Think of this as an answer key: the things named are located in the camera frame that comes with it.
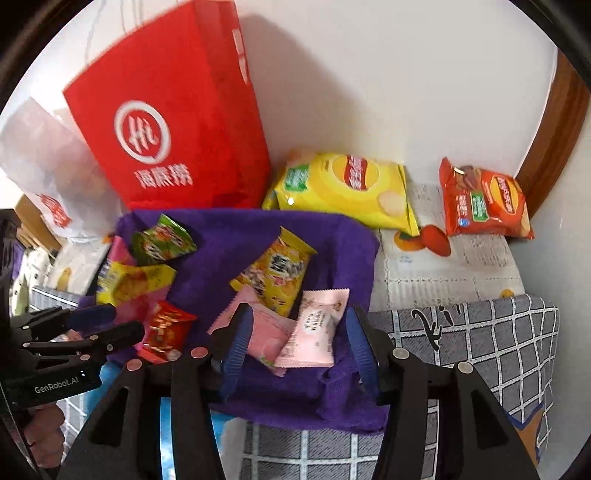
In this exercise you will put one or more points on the yellow triangular snack packet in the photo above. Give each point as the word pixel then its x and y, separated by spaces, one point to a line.
pixel 277 267

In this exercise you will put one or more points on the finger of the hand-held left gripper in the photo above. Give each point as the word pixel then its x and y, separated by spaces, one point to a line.
pixel 120 337
pixel 94 316

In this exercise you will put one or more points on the blue tissue pack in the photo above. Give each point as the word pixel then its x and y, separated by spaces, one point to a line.
pixel 166 438

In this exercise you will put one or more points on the light pink snack packet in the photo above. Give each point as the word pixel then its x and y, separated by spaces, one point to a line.
pixel 314 330

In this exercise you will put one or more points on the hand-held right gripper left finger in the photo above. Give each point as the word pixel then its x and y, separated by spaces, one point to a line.
pixel 238 353

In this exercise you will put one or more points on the yellow chips bag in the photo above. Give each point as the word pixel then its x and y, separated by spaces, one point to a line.
pixel 341 184

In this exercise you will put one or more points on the green triangular snack packet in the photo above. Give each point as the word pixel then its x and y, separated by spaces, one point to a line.
pixel 164 240

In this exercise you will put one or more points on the person's left hand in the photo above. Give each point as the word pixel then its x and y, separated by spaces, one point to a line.
pixel 44 427

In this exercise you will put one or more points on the red chips bag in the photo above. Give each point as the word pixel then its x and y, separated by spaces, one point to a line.
pixel 485 203

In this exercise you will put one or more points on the fruit print table cover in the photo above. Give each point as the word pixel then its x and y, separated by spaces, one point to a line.
pixel 443 272

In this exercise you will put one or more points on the brown wooden door frame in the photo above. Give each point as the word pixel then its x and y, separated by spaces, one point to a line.
pixel 554 138

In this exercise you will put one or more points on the red paper bag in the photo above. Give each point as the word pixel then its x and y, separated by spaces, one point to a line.
pixel 166 120

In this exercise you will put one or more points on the red small snack packet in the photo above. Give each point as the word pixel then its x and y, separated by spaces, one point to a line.
pixel 166 330

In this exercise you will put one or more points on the purple towel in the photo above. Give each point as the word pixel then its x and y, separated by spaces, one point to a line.
pixel 221 249

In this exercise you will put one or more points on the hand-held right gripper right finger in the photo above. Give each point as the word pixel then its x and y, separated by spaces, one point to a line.
pixel 362 353

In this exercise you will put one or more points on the white plastic shopping bag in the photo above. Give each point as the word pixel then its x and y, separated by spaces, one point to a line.
pixel 51 170

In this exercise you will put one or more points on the wooden headboard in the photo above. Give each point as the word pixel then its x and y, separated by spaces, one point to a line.
pixel 30 219

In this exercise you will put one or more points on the yellow purple snack packet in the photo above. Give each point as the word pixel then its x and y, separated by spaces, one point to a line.
pixel 134 281

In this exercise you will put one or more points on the grey checked cloth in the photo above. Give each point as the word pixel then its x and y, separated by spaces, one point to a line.
pixel 498 337

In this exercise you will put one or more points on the magenta snack packet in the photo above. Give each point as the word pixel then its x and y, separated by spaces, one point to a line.
pixel 145 307

